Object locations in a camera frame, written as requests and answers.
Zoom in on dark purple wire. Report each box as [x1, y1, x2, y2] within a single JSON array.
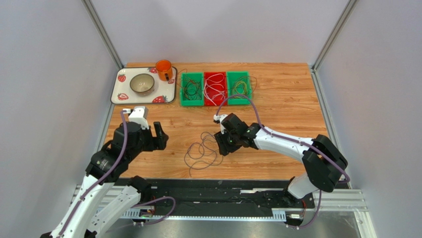
[[183, 131, 225, 178]]

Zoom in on red wire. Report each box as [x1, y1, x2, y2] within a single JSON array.
[[174, 68, 203, 100]]

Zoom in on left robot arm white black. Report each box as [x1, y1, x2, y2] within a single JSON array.
[[41, 121, 169, 238]]

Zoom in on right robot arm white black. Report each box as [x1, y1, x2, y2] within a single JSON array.
[[213, 114, 348, 201]]

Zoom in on strawberry pattern tray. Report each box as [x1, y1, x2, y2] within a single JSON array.
[[110, 67, 177, 105]]

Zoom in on right green bin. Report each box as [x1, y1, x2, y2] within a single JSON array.
[[226, 71, 252, 106]]

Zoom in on green bin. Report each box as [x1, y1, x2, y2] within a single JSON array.
[[179, 72, 204, 107], [226, 71, 252, 106]]

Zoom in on red bin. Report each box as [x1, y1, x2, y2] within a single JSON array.
[[203, 72, 228, 106]]

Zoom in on beige ceramic bowl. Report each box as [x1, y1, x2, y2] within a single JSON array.
[[129, 73, 156, 96]]

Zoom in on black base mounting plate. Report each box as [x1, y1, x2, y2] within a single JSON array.
[[140, 178, 316, 218]]

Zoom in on left green bin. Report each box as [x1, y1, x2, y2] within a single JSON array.
[[179, 72, 204, 107]]

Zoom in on orange mug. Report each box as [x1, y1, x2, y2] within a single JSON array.
[[155, 59, 173, 81]]

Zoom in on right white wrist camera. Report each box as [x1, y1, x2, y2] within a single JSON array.
[[213, 114, 228, 124]]

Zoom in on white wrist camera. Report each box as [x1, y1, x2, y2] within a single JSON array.
[[213, 114, 228, 124], [123, 106, 149, 129]]

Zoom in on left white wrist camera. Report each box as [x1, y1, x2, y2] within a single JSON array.
[[123, 106, 149, 129]]

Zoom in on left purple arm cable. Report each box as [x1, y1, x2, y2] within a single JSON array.
[[58, 110, 177, 238]]

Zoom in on yellow green wires in bin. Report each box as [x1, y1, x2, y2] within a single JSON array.
[[230, 75, 258, 100]]

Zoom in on black wires in bin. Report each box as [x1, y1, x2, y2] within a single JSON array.
[[183, 79, 203, 101]]

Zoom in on aluminium frame rail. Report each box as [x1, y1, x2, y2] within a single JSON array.
[[64, 179, 376, 238]]

